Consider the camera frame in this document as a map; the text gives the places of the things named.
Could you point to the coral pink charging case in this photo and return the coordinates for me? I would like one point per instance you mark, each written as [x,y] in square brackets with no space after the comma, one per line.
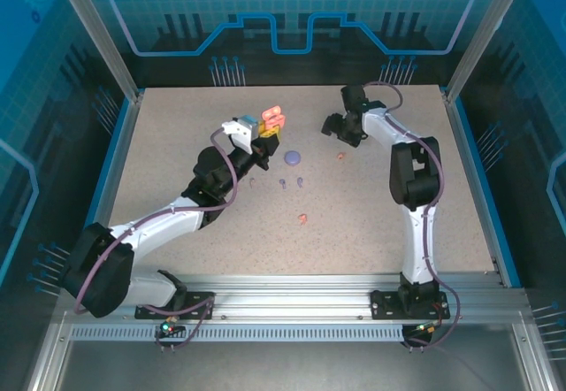
[272,113]

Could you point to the purple charging case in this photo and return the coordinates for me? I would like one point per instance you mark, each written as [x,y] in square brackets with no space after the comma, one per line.
[292,157]

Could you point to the coral pink earbud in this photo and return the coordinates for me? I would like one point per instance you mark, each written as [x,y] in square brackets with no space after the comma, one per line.
[342,155]
[303,219]

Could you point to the purple earbud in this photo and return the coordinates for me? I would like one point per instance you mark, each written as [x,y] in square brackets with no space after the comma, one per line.
[282,183]
[300,181]

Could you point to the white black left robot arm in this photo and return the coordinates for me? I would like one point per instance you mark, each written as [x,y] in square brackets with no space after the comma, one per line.
[155,227]

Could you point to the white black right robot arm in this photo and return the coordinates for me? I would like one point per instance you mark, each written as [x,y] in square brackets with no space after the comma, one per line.
[420,240]

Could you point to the blue table edge strip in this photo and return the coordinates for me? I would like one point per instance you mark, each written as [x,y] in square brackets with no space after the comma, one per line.
[482,178]
[110,174]

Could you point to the small LED circuit board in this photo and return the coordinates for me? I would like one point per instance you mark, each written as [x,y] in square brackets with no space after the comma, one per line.
[426,328]
[167,328]

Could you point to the grey metal shelf plate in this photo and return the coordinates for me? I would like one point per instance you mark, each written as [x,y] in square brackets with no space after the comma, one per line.
[287,369]

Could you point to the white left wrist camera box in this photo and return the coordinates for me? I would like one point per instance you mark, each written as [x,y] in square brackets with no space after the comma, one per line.
[241,130]

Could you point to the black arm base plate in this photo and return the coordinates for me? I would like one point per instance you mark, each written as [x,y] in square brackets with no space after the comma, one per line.
[199,307]
[384,304]

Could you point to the aluminium mounting rail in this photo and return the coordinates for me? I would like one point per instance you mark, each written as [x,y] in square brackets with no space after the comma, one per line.
[287,293]

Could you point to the aluminium enclosure post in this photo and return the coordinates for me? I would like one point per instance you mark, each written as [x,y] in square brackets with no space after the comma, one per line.
[101,41]
[482,41]

